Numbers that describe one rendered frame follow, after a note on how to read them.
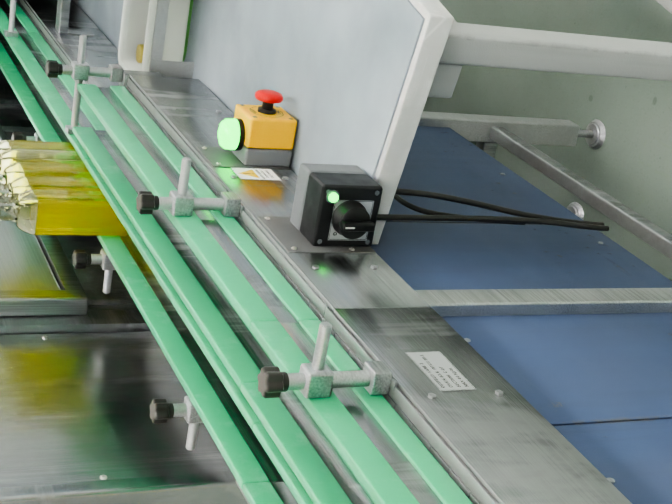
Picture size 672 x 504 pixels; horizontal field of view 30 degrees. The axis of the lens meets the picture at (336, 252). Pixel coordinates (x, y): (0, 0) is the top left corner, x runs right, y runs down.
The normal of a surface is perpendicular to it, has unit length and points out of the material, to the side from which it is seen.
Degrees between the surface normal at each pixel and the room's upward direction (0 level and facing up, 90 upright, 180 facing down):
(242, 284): 90
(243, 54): 0
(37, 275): 90
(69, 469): 90
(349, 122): 0
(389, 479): 90
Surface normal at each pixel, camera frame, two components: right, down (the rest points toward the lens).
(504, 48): 0.33, 0.59
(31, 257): 0.16, -0.92
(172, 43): 0.38, 0.40
